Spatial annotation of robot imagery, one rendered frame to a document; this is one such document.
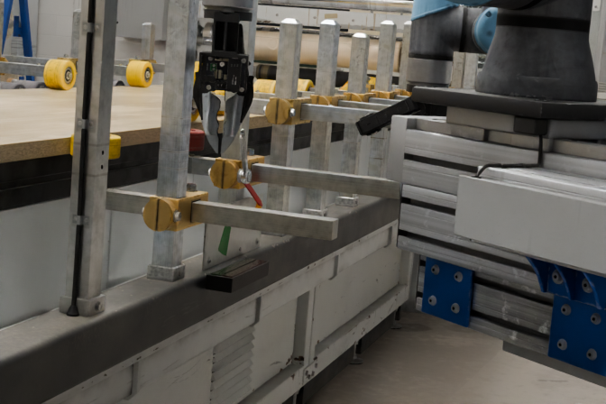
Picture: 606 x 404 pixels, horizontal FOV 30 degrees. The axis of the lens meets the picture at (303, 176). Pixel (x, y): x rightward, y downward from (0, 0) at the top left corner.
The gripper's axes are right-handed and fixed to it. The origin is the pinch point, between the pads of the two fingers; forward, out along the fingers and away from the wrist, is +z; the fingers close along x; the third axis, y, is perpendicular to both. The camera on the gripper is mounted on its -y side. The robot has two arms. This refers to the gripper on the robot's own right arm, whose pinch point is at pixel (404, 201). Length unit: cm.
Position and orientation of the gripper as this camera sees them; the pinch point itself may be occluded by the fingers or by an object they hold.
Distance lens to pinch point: 194.3
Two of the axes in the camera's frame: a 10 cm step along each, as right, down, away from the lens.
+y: 9.4, 1.1, -3.1
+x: 3.2, -0.9, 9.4
